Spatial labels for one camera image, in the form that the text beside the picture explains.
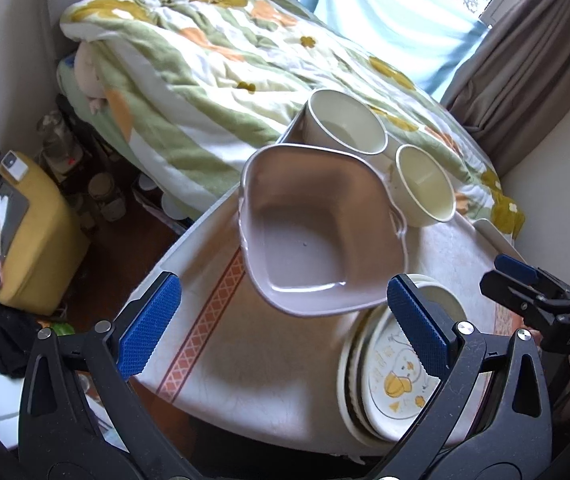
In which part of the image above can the grey round plate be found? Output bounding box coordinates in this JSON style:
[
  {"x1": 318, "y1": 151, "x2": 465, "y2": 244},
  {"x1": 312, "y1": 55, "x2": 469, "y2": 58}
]
[{"x1": 336, "y1": 273, "x2": 468, "y2": 451}]

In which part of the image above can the cream round bowl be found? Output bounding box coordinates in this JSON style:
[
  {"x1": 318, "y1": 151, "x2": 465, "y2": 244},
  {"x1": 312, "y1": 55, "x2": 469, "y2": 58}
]
[{"x1": 388, "y1": 144, "x2": 456, "y2": 228}]

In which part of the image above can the pink square dish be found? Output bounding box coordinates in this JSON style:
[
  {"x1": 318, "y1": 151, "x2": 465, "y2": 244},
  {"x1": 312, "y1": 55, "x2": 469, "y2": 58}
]
[{"x1": 238, "y1": 143, "x2": 409, "y2": 318}]

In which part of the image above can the white round bowl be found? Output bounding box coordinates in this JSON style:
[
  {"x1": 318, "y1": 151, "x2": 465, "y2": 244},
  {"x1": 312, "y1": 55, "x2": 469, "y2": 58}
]
[{"x1": 302, "y1": 89, "x2": 388, "y2": 157}]

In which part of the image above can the yellow duck print plate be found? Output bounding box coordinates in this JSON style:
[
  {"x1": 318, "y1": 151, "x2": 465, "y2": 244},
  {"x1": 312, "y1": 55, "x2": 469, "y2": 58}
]
[{"x1": 361, "y1": 306, "x2": 440, "y2": 442}]

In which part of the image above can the yellow stool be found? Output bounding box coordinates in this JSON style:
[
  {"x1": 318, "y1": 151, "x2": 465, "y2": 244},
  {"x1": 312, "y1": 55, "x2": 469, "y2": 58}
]
[{"x1": 0, "y1": 152, "x2": 89, "y2": 315}]

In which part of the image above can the white patterned tablecloth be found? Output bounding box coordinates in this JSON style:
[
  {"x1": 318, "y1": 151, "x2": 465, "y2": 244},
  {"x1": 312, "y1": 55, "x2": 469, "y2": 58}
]
[{"x1": 129, "y1": 194, "x2": 526, "y2": 456}]

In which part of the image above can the brown curtain right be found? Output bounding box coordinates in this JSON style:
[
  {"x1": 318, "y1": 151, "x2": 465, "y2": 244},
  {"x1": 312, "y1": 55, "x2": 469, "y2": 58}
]
[{"x1": 441, "y1": 0, "x2": 570, "y2": 176}]

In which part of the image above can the light blue cloth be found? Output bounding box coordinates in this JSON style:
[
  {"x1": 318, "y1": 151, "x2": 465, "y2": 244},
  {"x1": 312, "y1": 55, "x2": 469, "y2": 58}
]
[{"x1": 299, "y1": 0, "x2": 489, "y2": 100}]

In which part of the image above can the floral green striped duvet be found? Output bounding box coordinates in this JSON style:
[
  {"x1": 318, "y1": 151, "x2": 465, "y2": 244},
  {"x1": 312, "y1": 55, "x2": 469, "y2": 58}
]
[{"x1": 58, "y1": 0, "x2": 526, "y2": 240}]

